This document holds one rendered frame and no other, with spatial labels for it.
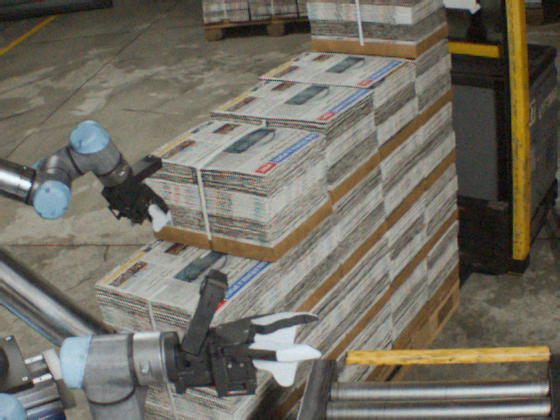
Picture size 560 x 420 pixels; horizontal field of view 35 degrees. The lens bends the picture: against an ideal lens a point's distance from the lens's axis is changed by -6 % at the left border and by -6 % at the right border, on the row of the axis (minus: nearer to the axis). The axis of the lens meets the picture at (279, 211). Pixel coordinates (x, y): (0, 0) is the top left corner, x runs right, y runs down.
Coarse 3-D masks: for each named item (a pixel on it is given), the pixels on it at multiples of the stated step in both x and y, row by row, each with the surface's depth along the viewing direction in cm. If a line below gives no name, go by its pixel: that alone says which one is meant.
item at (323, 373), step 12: (324, 360) 192; (312, 372) 189; (324, 372) 188; (336, 372) 192; (312, 384) 185; (324, 384) 184; (312, 396) 181; (324, 396) 181; (300, 408) 178; (312, 408) 178; (324, 408) 177
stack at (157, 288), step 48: (384, 192) 277; (336, 240) 255; (384, 240) 280; (96, 288) 227; (144, 288) 222; (192, 288) 220; (240, 288) 217; (288, 288) 236; (336, 288) 258; (384, 288) 287; (336, 336) 263; (384, 336) 291
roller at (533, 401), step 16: (432, 400) 176; (448, 400) 174; (464, 400) 174; (480, 400) 173; (496, 400) 172; (512, 400) 171; (528, 400) 170; (544, 400) 169; (336, 416) 177; (352, 416) 176; (368, 416) 175; (384, 416) 175; (400, 416) 174; (416, 416) 173; (432, 416) 173; (448, 416) 172; (464, 416) 171; (480, 416) 171; (496, 416) 170; (512, 416) 169; (528, 416) 169; (544, 416) 168
